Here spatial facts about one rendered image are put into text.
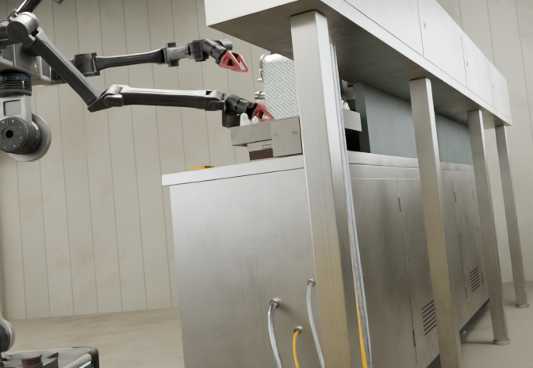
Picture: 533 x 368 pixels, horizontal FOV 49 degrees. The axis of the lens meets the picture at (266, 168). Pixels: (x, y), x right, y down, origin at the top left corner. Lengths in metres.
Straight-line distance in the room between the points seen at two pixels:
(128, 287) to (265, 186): 3.60
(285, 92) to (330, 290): 1.05
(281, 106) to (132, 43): 3.47
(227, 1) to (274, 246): 0.84
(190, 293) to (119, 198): 3.35
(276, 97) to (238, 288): 0.69
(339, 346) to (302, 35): 0.63
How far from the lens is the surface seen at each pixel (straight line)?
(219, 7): 1.27
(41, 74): 2.66
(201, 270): 1.98
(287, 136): 1.84
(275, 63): 2.15
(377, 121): 2.09
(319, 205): 1.19
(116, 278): 5.35
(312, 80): 1.21
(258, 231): 1.85
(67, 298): 5.55
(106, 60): 2.72
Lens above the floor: 0.74
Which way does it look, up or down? 4 degrees up
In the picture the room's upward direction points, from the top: 5 degrees counter-clockwise
